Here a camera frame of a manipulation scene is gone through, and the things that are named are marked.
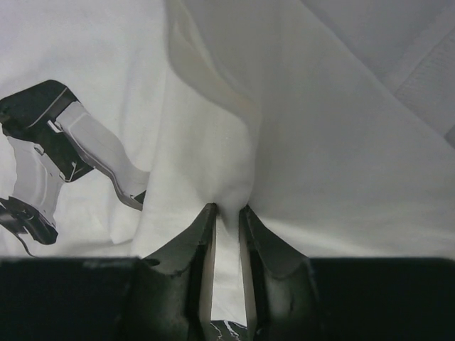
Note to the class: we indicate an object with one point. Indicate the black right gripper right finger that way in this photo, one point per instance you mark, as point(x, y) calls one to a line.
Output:
point(280, 302)

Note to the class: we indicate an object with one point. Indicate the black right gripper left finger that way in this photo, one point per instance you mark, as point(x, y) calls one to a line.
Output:
point(174, 285)

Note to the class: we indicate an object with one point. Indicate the white printed t-shirt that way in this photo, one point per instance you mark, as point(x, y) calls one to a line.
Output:
point(333, 120)

